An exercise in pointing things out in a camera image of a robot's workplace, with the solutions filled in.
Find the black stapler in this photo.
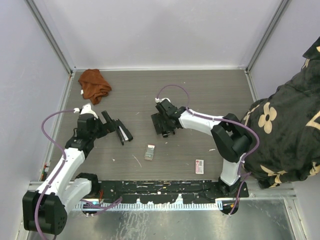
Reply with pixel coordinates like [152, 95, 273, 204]
[151, 113, 176, 138]
[114, 119, 134, 146]

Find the red white staple box sleeve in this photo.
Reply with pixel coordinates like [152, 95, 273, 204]
[195, 159, 204, 175]

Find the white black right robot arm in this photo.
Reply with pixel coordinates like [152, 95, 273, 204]
[151, 98, 253, 197]

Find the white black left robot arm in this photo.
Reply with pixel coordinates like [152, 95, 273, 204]
[22, 105, 109, 240]

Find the orange-brown cloth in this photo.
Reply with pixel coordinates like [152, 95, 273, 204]
[78, 69, 112, 105]

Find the black floral fleece garment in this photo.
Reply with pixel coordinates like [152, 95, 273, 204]
[241, 40, 320, 189]

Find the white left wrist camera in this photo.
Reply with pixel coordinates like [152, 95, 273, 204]
[80, 103, 99, 119]

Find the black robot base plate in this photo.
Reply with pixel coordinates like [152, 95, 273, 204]
[83, 180, 238, 204]

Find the perforated cable duct strip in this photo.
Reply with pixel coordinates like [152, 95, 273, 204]
[74, 201, 223, 211]

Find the aluminium front rail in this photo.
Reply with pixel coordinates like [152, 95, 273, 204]
[246, 180, 296, 199]

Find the aluminium frame post left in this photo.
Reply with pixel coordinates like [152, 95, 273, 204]
[24, 0, 75, 75]

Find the aluminium frame post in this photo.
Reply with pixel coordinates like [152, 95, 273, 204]
[245, 0, 291, 74]
[24, 0, 75, 75]

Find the aluminium frame post right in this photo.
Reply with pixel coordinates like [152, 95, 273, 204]
[245, 0, 291, 74]

